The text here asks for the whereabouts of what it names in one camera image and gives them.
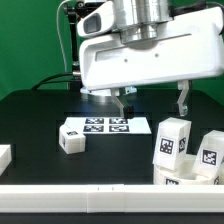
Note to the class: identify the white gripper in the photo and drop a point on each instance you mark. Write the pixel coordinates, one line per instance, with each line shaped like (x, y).
(135, 44)

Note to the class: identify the white round stool seat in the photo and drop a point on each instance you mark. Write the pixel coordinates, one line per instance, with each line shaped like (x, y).
(184, 176)

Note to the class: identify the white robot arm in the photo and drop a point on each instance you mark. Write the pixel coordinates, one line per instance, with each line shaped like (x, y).
(131, 43)

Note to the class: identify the paper sheet with markers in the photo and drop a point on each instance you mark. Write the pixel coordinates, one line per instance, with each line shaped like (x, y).
(108, 125)

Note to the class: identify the white front rail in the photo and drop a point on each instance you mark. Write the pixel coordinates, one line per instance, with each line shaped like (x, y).
(110, 198)

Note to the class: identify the white left rail block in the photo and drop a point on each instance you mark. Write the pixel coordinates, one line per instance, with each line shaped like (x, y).
(5, 157)

